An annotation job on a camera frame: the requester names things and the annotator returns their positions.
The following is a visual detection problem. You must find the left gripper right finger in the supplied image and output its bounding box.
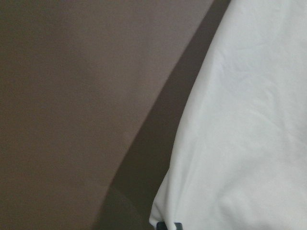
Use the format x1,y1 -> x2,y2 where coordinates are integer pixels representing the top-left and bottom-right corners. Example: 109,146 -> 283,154
174,222 -> 183,230

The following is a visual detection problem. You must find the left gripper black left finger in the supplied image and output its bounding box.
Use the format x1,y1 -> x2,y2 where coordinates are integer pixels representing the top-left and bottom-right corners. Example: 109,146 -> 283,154
156,222 -> 167,230

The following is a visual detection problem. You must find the cream long-sleeve cat shirt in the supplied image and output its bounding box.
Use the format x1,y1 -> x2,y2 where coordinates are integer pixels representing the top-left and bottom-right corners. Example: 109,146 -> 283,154
149,0 -> 307,230

